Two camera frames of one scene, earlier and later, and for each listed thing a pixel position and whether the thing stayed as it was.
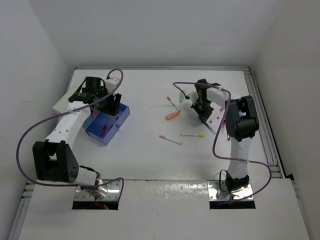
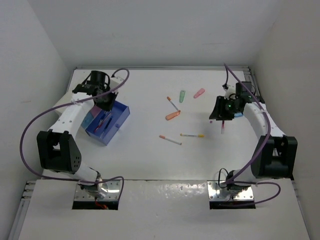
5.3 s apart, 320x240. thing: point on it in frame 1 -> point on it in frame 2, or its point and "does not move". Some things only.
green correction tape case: (181, 97) does not move
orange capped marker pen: (170, 99) does not move
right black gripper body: (203, 108) -> (228, 109)
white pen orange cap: (164, 137) does not move
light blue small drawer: (87, 121) does not move
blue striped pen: (209, 128) -> (108, 122)
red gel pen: (105, 127) -> (98, 126)
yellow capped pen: (200, 135) does not move
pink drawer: (95, 113) does not move
